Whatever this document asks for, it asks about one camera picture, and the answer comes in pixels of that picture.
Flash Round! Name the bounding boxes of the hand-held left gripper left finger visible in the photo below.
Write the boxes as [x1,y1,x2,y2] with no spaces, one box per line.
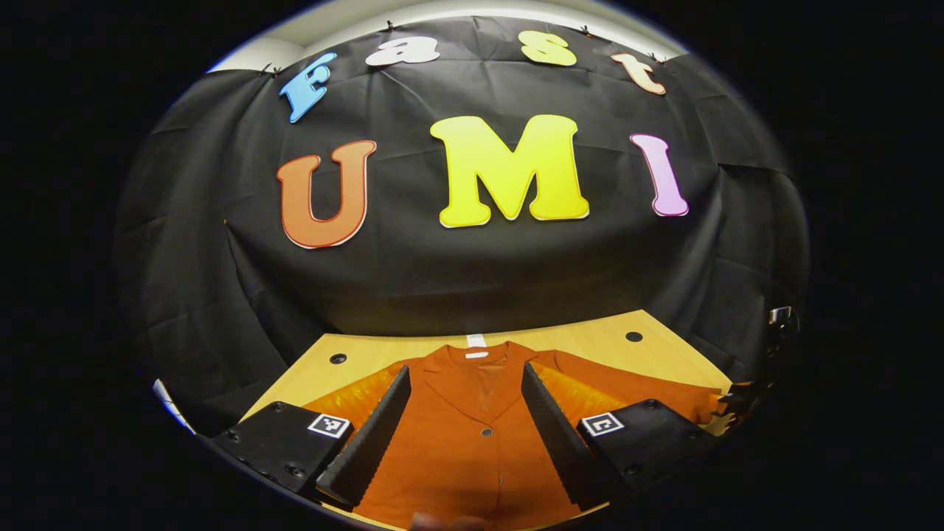
[212,364,412,511]

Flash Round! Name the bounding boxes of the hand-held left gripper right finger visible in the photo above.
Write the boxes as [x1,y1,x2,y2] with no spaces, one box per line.
[521,361,721,512]

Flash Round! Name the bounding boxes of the black backdrop cloth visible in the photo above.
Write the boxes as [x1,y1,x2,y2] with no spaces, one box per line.
[114,15,812,436]

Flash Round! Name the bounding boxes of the rust orange button shirt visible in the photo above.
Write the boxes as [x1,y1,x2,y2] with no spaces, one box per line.
[302,341,727,531]

